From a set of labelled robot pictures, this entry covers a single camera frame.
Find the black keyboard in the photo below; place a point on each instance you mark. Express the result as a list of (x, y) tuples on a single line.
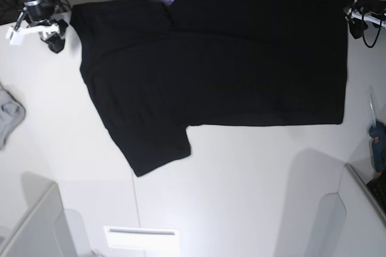
[(377, 187)]

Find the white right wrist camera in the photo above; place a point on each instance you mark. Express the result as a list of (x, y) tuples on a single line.
[(16, 35)]

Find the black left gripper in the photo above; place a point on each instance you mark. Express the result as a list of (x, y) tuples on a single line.
[(358, 27)]

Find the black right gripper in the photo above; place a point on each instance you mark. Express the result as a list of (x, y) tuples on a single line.
[(40, 12)]

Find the grey cloth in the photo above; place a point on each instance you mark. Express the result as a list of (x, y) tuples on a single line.
[(12, 114)]

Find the blue glue gun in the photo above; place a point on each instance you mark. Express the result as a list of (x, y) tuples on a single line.
[(377, 134)]

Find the white label plate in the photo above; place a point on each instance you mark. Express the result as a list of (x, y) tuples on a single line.
[(142, 239)]

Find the black T-shirt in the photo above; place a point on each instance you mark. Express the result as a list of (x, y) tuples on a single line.
[(154, 68)]

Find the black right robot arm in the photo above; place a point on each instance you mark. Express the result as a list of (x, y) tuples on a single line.
[(62, 7)]

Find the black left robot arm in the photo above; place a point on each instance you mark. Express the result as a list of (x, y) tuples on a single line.
[(376, 26)]

